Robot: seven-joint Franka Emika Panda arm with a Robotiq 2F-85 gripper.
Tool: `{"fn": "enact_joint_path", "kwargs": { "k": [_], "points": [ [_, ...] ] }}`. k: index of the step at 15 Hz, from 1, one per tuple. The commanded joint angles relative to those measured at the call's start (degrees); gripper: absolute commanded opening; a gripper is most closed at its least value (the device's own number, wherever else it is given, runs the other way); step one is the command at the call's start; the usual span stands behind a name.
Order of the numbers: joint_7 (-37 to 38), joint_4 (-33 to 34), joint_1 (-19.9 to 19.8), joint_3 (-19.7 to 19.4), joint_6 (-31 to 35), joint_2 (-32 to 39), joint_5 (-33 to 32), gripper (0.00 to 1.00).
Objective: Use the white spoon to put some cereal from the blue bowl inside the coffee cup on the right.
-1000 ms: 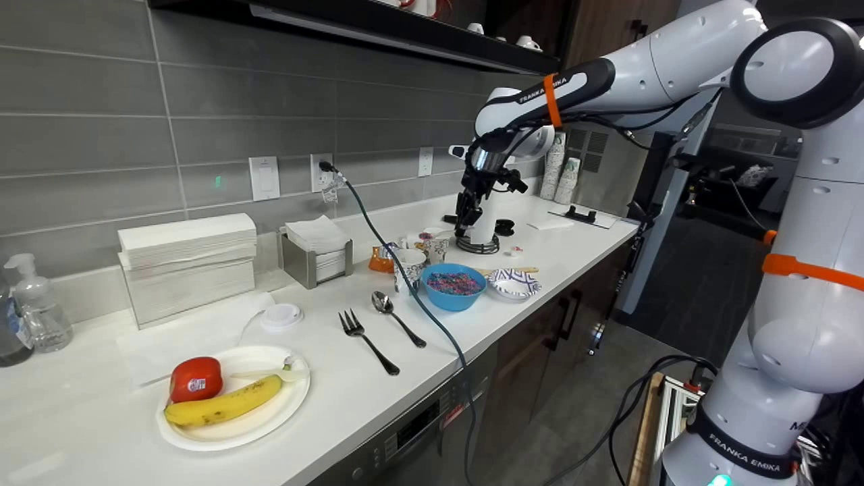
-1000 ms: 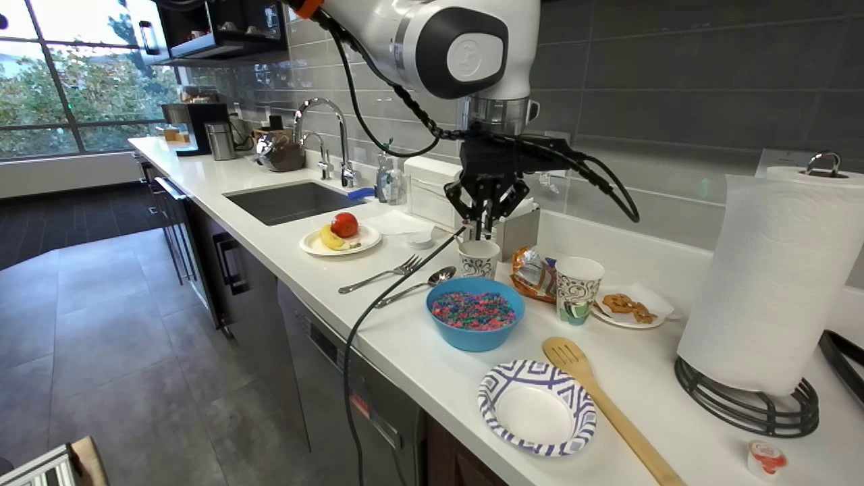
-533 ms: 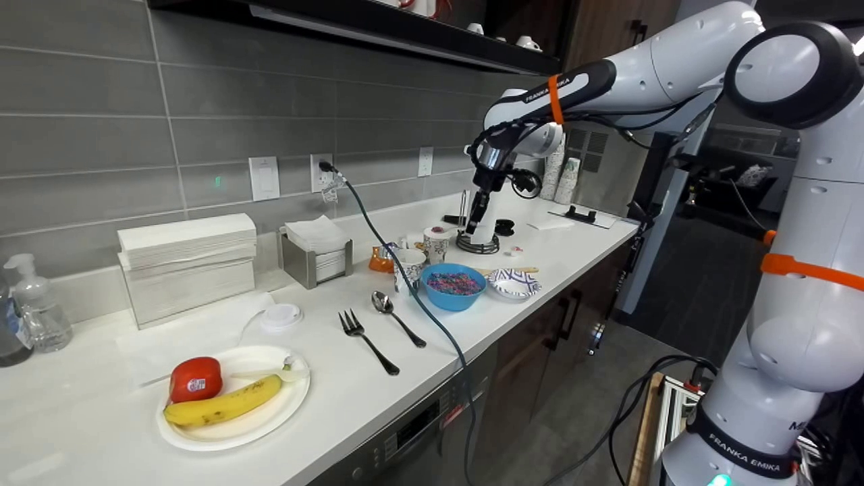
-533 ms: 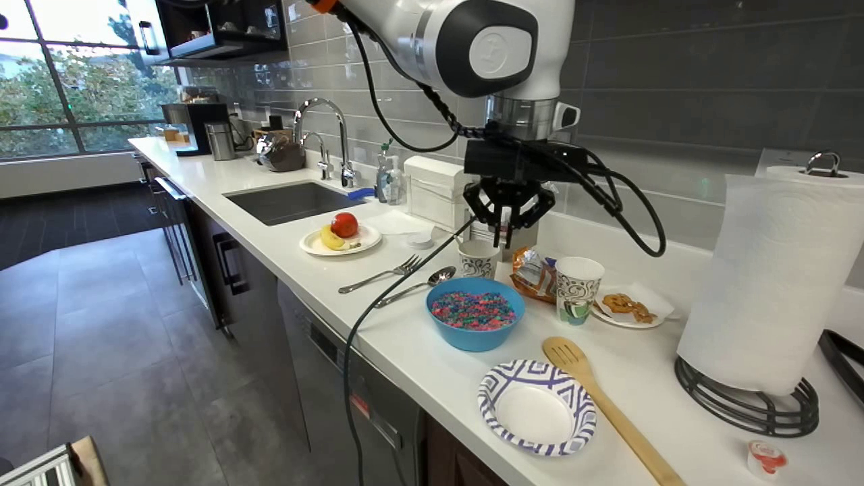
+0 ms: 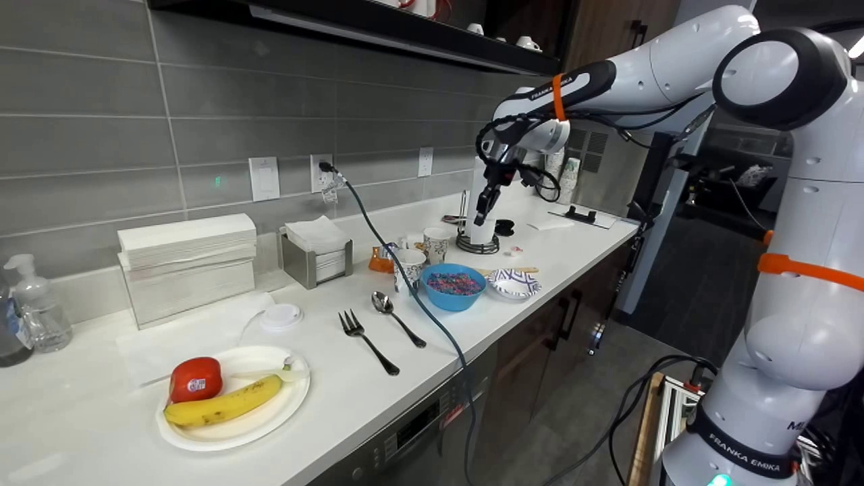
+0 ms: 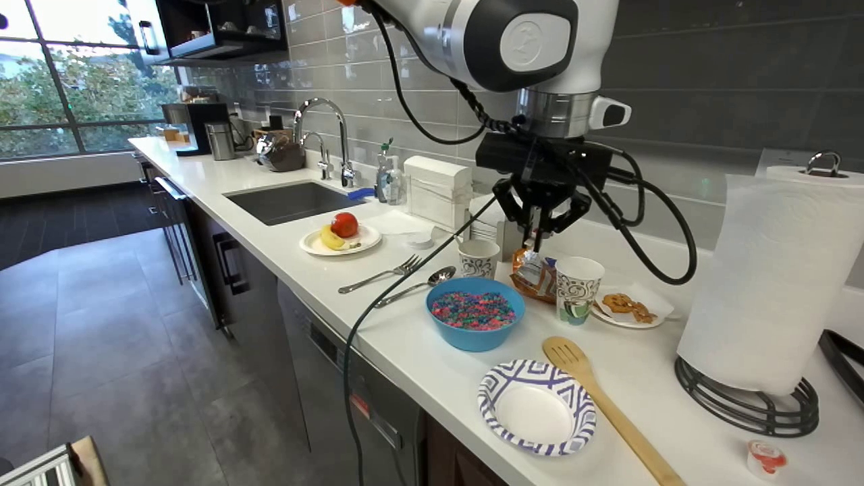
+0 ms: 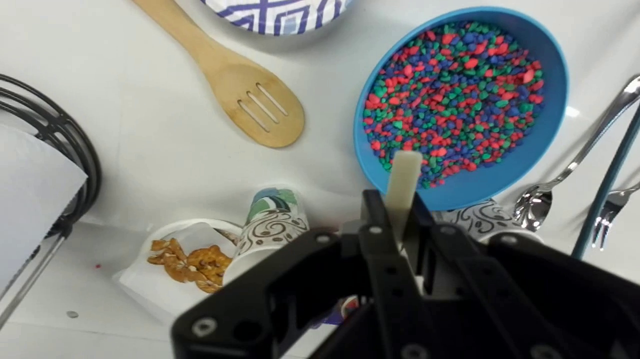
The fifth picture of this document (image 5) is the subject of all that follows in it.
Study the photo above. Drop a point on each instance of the blue white patterned plate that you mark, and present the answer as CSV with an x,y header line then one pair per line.
x,y
510,287

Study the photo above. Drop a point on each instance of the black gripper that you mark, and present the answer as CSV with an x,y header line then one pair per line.
x,y
499,178

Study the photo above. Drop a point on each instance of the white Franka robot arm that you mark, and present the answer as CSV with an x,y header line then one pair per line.
x,y
800,224

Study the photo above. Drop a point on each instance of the clear pump sanitizer bottle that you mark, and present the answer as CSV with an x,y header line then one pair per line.
x,y
40,314

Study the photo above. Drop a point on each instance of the white cup on shelf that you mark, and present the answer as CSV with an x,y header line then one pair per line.
x,y
526,42
475,28

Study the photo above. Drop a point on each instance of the black object on counter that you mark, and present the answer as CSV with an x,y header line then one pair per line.
x,y
582,213

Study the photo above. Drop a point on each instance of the white plate with fruit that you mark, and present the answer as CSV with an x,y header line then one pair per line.
x,y
243,421

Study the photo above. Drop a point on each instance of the metal napkin holder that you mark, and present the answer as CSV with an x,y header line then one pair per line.
x,y
313,258

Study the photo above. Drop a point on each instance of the blue bowl of cereal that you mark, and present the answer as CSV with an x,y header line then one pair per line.
x,y
445,299

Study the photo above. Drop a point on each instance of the clear plastic lid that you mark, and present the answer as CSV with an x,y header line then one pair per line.
x,y
272,318

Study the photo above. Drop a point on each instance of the dark soap bottle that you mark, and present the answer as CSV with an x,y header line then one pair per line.
x,y
8,340

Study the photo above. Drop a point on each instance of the small orange basket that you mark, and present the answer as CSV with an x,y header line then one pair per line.
x,y
382,262

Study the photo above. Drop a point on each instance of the wooden framed white rack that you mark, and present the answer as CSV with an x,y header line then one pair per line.
x,y
663,421

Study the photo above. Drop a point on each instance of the dark base cabinet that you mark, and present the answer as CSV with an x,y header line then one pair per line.
x,y
540,360

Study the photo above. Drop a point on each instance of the metal spoon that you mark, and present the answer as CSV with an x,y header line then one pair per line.
x,y
387,305

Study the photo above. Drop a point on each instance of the metal fork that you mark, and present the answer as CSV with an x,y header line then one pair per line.
x,y
364,340

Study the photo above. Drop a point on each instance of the white folded towel stack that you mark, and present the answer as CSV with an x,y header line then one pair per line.
x,y
185,264

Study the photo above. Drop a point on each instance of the steel dishwasher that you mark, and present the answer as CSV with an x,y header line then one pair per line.
x,y
406,440

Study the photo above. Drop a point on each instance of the red apple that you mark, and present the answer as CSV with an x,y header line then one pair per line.
x,y
195,378

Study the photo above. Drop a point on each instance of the dark wall shelf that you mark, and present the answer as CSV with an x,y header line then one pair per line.
x,y
360,23

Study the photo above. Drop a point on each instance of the small black cup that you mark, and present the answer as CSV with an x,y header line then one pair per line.
x,y
505,228

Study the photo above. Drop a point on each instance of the yellow banana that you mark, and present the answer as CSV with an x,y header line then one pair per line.
x,y
225,405

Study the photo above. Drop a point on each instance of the white patterned mug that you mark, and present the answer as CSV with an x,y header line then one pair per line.
x,y
410,258

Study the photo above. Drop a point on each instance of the white wall outlet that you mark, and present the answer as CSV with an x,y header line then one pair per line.
x,y
321,177
425,163

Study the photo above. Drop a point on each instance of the white wall switch plate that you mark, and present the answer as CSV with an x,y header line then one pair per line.
x,y
262,177

